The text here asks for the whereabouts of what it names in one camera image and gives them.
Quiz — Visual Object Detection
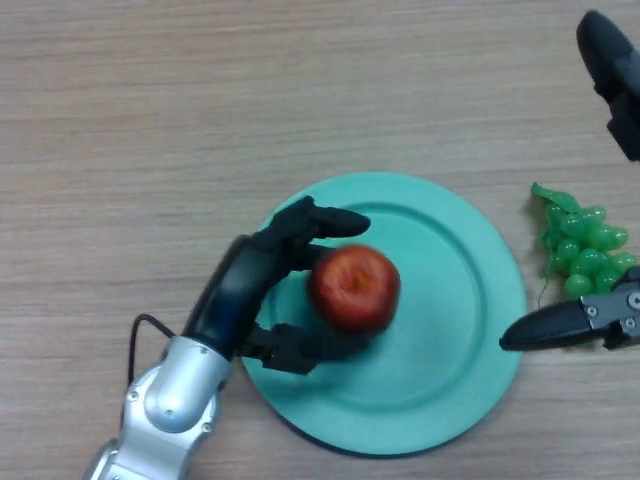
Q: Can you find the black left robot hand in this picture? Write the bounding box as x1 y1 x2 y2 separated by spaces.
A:
180 195 372 375

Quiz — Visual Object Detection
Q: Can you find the red apple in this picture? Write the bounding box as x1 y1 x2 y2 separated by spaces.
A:
308 244 402 336

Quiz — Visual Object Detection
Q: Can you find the green round plate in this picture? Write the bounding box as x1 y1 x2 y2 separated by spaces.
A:
240 172 527 457

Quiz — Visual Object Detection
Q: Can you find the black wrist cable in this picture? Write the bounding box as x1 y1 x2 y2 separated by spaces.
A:
127 313 177 389

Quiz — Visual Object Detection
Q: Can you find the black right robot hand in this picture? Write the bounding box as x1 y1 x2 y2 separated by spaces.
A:
498 9 640 353

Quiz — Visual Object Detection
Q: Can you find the green grape bunch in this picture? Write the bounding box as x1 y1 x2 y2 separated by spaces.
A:
530 182 640 351

